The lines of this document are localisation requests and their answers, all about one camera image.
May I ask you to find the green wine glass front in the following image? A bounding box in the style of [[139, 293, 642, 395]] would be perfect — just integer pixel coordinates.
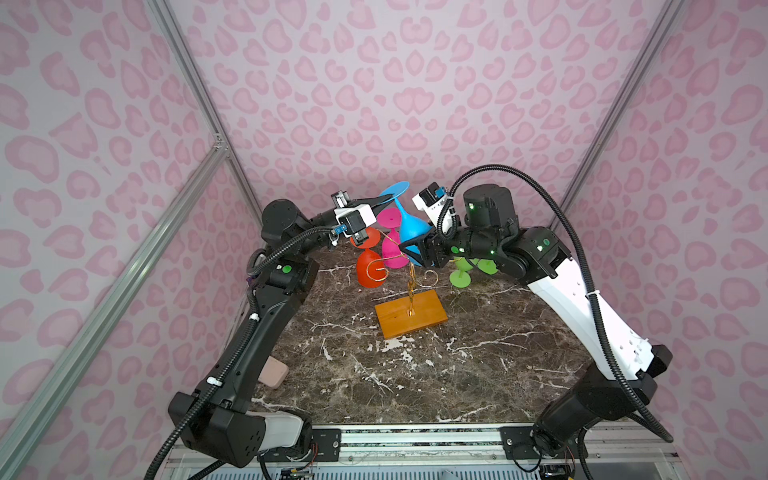
[[449, 257, 473, 289]]

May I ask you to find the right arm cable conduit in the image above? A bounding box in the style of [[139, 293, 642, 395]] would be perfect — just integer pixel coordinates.
[[436, 164, 674, 444]]

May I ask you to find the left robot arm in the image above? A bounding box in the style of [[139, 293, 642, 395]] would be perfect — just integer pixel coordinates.
[[145, 191, 395, 479]]

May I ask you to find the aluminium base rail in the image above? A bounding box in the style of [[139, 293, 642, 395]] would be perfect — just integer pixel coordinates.
[[302, 422, 688, 479]]

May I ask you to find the blue wine glass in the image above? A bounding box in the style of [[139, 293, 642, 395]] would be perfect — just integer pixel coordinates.
[[382, 181, 431, 266]]

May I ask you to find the red wine glass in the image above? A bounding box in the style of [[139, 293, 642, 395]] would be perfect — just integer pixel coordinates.
[[350, 227, 388, 288]]

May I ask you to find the wooden rack base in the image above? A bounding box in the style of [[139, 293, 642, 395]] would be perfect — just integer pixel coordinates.
[[375, 290, 448, 340]]

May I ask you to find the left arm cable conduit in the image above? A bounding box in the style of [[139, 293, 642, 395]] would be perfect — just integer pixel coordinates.
[[142, 226, 334, 480]]

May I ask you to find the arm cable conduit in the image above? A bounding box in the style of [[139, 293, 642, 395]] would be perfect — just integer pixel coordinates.
[[436, 164, 674, 444], [142, 226, 334, 480]]

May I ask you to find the pink sponge block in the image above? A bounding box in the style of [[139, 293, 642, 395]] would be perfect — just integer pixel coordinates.
[[258, 356, 289, 389]]

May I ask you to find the diagonal aluminium frame bar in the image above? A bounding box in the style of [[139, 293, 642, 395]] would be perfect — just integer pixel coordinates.
[[1, 145, 230, 479]]

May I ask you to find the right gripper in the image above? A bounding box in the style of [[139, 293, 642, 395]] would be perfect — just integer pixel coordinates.
[[397, 216, 501, 268]]

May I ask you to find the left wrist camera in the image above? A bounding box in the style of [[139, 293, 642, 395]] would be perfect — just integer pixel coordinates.
[[332, 191, 376, 244]]

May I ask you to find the gold wire glass rack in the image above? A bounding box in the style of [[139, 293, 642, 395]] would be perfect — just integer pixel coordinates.
[[364, 229, 419, 317]]

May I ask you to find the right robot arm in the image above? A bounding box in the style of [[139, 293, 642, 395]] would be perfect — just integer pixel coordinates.
[[399, 183, 672, 457]]

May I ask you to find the green wine glass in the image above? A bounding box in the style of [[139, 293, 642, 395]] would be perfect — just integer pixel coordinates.
[[476, 259, 498, 275], [449, 257, 473, 289]]

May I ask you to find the magenta wine glass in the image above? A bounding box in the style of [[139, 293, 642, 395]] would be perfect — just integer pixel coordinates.
[[377, 208, 409, 269]]

